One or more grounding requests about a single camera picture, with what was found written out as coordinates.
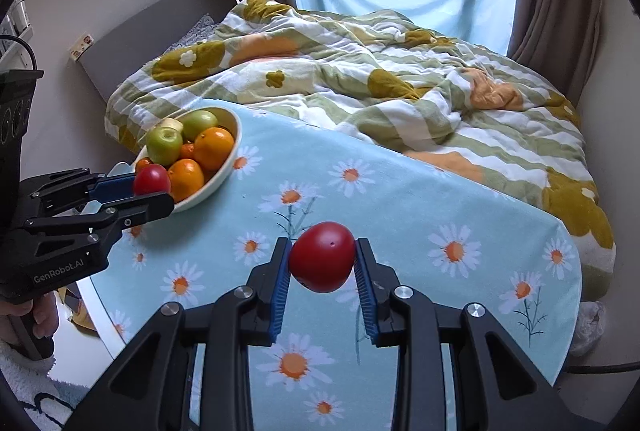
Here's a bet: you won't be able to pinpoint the crumpled plastic bag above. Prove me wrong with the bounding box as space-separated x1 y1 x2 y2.
570 301 608 357

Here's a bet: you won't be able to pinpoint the large orange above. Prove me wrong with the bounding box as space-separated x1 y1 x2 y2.
167 159 205 202
193 126 236 172

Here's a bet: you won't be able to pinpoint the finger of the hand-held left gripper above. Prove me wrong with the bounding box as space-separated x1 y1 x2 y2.
22 192 176 257
30 168 137 217

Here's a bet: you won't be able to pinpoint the green apple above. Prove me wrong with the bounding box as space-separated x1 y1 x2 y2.
181 110 220 142
146 127 184 166

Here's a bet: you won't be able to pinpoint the white fluffy rug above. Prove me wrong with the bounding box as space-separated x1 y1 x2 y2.
0 341 93 431

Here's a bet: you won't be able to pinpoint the patterned grey pillow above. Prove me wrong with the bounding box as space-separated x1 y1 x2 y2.
170 13 221 56

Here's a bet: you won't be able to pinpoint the green striped flower blanket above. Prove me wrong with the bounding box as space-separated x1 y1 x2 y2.
105 0 616 297

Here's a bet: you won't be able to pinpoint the blue daisy print tablecloth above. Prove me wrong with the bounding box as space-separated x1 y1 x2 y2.
90 103 583 431

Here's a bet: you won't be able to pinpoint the black cable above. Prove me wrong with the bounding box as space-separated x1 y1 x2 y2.
555 358 636 374

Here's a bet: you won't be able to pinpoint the grey bed headboard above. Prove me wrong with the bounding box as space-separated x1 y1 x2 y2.
80 0 238 102

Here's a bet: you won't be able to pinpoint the wall socket with sticker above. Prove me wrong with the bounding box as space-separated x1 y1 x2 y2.
70 35 95 60

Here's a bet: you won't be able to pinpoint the person's left hand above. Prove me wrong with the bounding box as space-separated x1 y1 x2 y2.
0 293 59 346

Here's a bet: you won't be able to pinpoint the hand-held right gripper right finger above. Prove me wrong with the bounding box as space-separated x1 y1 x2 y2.
353 237 608 431

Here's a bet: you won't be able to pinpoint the wall light switches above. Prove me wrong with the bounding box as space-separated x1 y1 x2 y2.
0 0 33 56

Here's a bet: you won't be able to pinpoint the red tomato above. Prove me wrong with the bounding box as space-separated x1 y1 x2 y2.
288 221 355 294
133 164 172 196

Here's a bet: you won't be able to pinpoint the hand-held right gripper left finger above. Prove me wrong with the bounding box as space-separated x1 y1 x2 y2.
65 237 292 431

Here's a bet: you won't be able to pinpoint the white and yellow bowl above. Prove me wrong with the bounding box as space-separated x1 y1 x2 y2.
132 106 243 213

